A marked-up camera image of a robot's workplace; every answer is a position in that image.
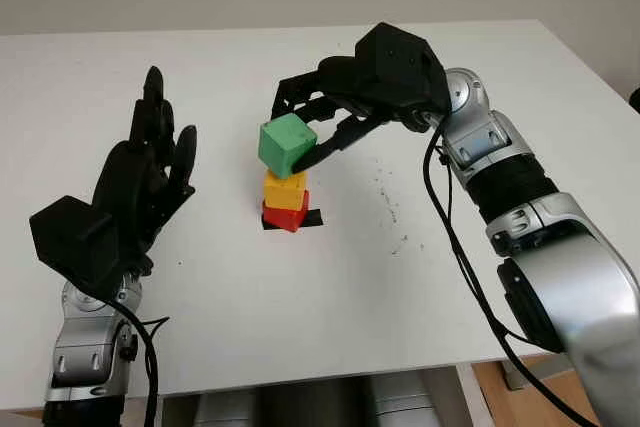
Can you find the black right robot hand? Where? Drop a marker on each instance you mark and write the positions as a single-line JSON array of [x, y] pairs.
[[345, 82]]

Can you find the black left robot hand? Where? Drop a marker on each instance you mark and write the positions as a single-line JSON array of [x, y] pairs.
[[135, 182]]

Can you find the green wooden block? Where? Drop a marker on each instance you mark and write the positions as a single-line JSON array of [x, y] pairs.
[[282, 144]]

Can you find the yellow wooden block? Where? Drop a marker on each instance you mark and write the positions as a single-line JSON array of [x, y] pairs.
[[285, 192]]

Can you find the red wooden block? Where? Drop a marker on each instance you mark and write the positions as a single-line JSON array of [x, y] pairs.
[[285, 219]]

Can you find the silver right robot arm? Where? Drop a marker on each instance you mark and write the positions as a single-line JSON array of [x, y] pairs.
[[550, 247]]

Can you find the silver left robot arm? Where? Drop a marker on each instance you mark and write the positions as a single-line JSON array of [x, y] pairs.
[[90, 347]]

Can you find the black tape strip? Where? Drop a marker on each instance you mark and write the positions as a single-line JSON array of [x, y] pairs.
[[315, 219]]

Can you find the dark furniture piece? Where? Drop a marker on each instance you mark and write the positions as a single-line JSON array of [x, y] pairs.
[[635, 99]]

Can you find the white table leg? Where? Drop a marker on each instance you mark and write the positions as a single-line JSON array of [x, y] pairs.
[[467, 392]]

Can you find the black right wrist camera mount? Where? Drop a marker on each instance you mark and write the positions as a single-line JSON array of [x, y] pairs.
[[400, 62]]

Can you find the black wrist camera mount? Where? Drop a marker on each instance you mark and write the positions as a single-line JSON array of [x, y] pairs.
[[400, 62], [70, 237]]

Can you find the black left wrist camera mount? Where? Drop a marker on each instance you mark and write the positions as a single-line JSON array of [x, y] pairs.
[[70, 237]]

